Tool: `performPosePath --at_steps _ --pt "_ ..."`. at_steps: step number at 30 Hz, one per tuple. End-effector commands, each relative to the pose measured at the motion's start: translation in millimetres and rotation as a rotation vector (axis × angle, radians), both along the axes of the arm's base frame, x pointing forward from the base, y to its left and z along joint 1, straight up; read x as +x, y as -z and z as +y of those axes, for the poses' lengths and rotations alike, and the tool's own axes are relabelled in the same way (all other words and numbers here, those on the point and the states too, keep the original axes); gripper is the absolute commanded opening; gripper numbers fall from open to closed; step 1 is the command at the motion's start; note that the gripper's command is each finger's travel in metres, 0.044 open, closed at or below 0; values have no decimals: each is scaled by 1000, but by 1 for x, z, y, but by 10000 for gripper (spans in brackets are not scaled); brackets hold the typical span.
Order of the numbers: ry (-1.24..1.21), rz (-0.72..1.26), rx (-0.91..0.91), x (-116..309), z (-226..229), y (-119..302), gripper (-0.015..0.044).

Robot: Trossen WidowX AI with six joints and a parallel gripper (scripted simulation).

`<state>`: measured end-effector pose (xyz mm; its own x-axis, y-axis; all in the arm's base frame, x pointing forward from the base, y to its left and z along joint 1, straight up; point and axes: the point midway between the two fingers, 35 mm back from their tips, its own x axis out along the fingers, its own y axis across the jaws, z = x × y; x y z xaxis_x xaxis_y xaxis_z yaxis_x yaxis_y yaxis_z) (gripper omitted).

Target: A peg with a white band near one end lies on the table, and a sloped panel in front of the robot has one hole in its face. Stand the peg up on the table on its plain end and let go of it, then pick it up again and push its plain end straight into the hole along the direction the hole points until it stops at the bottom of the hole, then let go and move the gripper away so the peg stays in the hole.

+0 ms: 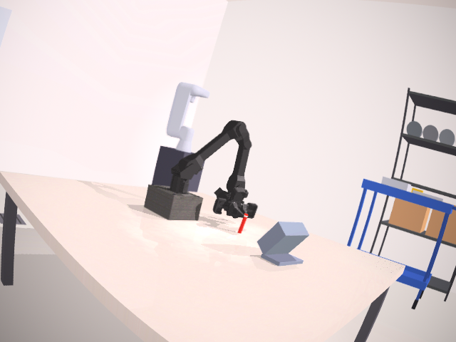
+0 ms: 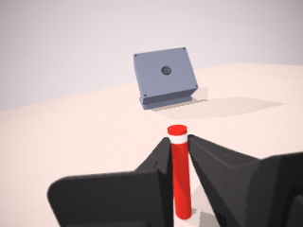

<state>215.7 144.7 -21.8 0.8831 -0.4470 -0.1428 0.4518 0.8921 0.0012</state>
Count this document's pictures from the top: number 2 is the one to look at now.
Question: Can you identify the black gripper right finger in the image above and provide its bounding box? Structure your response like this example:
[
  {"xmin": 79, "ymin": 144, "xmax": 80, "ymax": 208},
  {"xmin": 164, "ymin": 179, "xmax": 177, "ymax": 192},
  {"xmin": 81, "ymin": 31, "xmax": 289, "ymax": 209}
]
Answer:
[{"xmin": 187, "ymin": 134, "xmax": 303, "ymax": 227}]

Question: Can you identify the red peg with white band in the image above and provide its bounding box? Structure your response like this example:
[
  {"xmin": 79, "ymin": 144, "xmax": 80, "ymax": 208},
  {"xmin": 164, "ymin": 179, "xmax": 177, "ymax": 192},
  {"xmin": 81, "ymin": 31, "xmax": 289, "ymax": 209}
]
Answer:
[{"xmin": 168, "ymin": 125, "xmax": 192, "ymax": 219}]

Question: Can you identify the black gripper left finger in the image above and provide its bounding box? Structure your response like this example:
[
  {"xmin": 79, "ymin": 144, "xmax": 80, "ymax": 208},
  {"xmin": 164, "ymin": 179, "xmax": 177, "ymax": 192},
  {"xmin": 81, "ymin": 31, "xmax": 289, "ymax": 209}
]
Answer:
[{"xmin": 46, "ymin": 137, "xmax": 174, "ymax": 227}]

